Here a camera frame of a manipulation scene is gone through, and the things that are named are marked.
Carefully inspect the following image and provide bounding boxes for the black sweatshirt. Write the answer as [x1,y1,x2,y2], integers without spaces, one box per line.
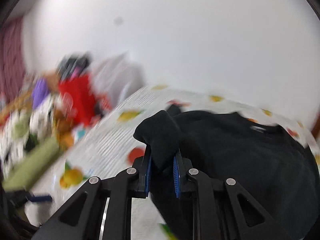
[133,105,319,239]

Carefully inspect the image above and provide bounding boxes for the brown round fruit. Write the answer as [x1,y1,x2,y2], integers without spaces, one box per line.
[57,131,74,151]
[53,108,69,132]

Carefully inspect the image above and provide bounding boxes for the floral white green bedding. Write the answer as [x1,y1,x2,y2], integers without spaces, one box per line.
[1,95,60,191]

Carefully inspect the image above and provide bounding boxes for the small colourful boxes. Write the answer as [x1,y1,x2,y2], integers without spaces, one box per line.
[72,124,87,142]

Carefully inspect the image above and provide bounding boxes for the fruit print tablecloth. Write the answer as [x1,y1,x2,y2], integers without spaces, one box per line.
[36,88,319,239]

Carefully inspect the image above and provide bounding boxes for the red paper shopping bag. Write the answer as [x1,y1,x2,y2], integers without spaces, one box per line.
[58,74,97,126]

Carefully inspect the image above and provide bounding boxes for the red patterned curtain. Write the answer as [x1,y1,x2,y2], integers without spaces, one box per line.
[1,17,25,102]

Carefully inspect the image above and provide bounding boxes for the grey plaid garment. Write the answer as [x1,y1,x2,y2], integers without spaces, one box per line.
[57,53,92,81]

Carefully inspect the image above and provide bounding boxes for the white plastic shopping bag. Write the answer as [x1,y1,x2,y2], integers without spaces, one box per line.
[89,53,145,108]

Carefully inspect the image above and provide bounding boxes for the brown wooden door frame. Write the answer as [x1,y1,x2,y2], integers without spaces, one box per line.
[311,114,320,139]

